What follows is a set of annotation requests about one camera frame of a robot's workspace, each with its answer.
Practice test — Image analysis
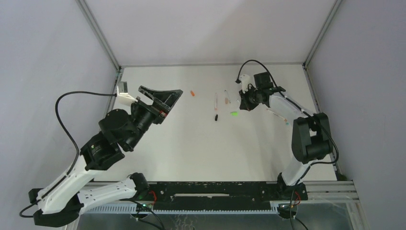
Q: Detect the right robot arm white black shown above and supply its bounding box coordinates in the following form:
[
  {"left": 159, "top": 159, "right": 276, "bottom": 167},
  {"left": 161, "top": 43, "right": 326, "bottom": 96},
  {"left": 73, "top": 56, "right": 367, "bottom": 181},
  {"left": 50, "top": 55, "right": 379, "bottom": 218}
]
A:
[{"left": 236, "top": 72, "right": 334, "bottom": 199}]

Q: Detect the white pen orange tip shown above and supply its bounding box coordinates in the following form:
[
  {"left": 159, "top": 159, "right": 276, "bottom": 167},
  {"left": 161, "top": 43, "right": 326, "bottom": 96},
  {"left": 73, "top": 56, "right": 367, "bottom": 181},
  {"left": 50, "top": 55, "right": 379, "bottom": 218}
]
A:
[{"left": 214, "top": 93, "right": 218, "bottom": 114}]

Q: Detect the right black camera cable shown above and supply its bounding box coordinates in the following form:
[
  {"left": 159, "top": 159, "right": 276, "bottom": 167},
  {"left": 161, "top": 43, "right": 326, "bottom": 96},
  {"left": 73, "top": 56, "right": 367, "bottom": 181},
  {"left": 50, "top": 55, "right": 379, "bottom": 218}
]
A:
[{"left": 235, "top": 60, "right": 339, "bottom": 230}]

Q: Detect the small circuit board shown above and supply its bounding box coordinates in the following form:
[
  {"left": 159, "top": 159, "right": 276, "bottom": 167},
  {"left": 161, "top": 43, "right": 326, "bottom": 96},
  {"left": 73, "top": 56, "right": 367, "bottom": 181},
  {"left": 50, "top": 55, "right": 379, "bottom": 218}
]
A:
[{"left": 136, "top": 204, "right": 152, "bottom": 212}]

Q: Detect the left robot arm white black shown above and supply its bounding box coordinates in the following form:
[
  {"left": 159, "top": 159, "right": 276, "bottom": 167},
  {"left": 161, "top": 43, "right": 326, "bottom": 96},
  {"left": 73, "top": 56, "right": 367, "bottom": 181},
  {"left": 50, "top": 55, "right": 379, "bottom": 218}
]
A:
[{"left": 29, "top": 82, "right": 183, "bottom": 228}]

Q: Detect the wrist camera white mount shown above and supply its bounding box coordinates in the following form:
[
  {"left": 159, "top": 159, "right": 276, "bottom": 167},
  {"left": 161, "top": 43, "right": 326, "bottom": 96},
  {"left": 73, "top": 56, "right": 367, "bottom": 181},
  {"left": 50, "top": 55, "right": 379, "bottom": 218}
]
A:
[
  {"left": 238, "top": 74, "right": 252, "bottom": 93},
  {"left": 116, "top": 81, "right": 139, "bottom": 106}
]

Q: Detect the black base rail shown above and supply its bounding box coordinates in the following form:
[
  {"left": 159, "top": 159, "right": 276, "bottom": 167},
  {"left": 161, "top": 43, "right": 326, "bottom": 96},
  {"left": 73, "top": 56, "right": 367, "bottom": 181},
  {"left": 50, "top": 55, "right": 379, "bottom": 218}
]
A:
[{"left": 132, "top": 181, "right": 308, "bottom": 212}]

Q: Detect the white pen peach end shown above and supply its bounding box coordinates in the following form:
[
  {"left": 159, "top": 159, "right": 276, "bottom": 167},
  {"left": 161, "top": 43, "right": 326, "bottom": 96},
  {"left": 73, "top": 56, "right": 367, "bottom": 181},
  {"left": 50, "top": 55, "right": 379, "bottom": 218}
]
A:
[{"left": 267, "top": 108, "right": 288, "bottom": 123}]

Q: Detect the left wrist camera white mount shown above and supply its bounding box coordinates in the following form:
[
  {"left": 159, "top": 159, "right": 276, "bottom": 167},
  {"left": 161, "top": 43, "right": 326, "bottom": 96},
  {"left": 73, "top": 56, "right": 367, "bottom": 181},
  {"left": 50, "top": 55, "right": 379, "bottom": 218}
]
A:
[{"left": 116, "top": 81, "right": 139, "bottom": 106}]

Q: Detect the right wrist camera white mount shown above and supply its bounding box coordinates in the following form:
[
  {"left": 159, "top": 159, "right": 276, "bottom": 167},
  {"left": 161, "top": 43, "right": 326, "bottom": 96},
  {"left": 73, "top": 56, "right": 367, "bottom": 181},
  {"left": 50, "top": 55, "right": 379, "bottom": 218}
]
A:
[{"left": 238, "top": 74, "right": 252, "bottom": 93}]

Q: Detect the aluminium frame profile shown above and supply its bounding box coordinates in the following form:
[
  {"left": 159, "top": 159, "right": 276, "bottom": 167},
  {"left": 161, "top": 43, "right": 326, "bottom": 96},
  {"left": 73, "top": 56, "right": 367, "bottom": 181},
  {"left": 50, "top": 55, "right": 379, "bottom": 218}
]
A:
[{"left": 85, "top": 68, "right": 124, "bottom": 182}]

